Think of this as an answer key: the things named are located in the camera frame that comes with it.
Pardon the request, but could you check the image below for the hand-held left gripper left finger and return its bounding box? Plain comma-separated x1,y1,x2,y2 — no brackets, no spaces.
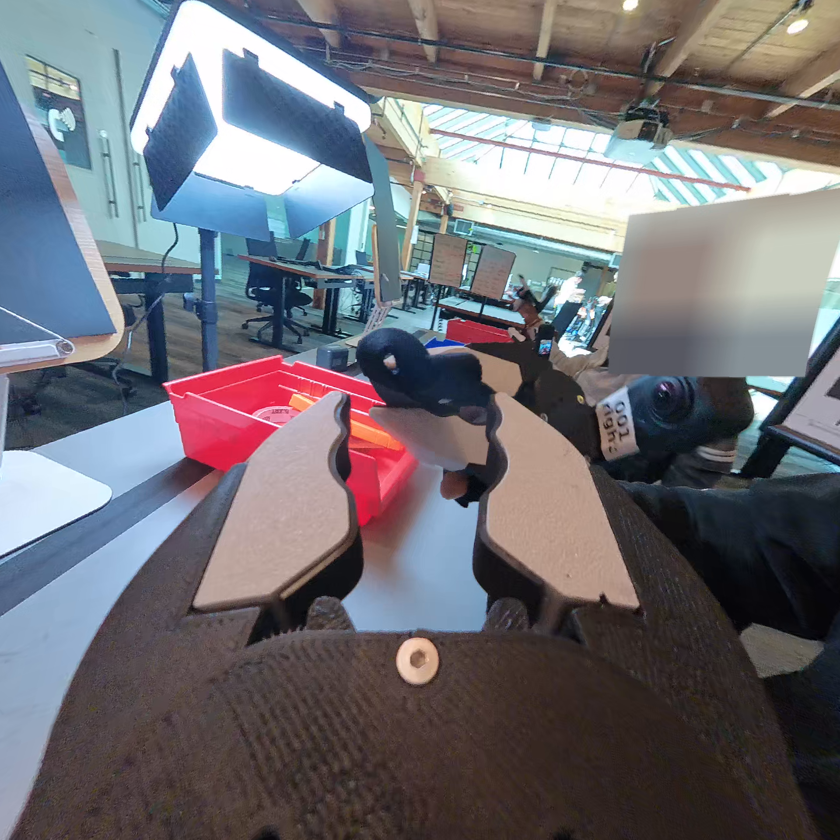
192,392,364,613

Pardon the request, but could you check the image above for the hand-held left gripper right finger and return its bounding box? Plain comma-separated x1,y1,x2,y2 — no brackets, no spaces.
474,392,642,632

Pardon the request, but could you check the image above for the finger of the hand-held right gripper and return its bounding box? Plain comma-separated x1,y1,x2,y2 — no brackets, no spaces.
369,403,493,472
427,346,526,395

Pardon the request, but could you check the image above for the black velcro strap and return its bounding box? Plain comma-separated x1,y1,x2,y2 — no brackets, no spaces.
356,328,500,427

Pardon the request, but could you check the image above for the red plastic bin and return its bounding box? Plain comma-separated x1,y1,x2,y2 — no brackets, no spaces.
163,356,419,526
446,318,517,347

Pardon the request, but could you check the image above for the person's right forearm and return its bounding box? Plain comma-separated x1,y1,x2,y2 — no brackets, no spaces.
620,471,840,641

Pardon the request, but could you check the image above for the orange plastic strip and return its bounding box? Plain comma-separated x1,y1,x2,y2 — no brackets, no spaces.
289,392,404,452

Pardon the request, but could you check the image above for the brown notice board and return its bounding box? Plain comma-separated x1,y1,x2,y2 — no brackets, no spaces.
471,245,516,299
430,234,468,286

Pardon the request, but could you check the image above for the black board with wooden back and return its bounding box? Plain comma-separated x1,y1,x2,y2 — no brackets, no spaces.
363,134,404,332

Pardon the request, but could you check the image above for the black office chair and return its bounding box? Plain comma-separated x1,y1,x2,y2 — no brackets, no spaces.
241,236,315,347

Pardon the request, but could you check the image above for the wooden office desk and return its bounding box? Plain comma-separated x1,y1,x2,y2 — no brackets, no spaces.
97,239,203,387
238,252,421,352

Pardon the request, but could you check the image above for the black light stand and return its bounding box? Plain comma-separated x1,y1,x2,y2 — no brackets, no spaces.
184,226,222,374

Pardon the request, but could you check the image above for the red ceiling pipe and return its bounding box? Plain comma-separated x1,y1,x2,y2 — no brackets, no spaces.
430,128,752,193

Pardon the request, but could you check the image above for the framed marker sign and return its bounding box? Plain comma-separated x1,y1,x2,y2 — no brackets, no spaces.
742,322,840,480

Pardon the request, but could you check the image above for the ceiling projector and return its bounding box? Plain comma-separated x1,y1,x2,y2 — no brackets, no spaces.
604,105,676,164

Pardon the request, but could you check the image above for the studio light panel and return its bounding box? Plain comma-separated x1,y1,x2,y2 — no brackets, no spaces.
129,0,376,242

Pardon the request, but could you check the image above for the black board on white stand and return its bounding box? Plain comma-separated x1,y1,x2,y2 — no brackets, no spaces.
0,59,127,560

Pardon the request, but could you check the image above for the dark wall poster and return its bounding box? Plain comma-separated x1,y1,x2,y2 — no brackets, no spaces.
26,56,93,170

